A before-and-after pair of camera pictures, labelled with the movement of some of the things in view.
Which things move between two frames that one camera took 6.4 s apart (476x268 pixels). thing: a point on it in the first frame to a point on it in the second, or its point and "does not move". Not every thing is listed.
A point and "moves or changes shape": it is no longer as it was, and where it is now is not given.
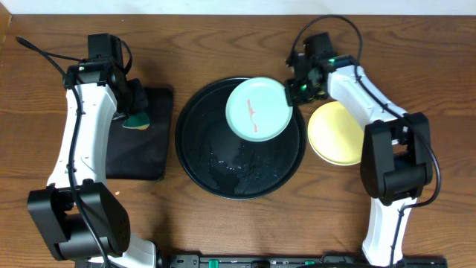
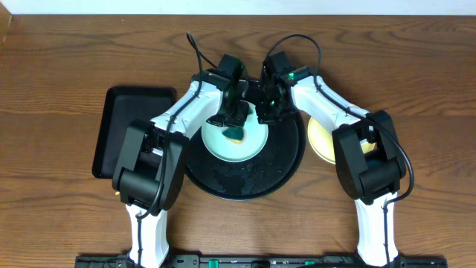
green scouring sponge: [140, 120] moves or changes shape
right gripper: [291, 97] to [264, 117]
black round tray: [225, 165] does not move
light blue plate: [257, 109] moves or changes shape
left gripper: [142, 102] to [244, 112]
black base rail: [294, 260] does not move
